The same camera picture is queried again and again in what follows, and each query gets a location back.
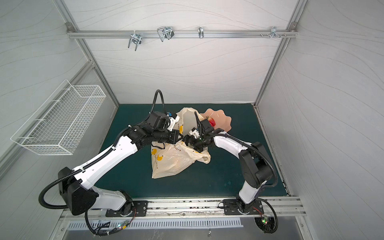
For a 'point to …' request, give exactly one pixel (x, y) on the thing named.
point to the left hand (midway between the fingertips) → (185, 135)
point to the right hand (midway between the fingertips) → (185, 146)
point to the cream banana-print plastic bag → (176, 157)
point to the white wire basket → (59, 124)
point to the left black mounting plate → (139, 208)
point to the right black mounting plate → (230, 207)
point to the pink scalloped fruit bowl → (218, 119)
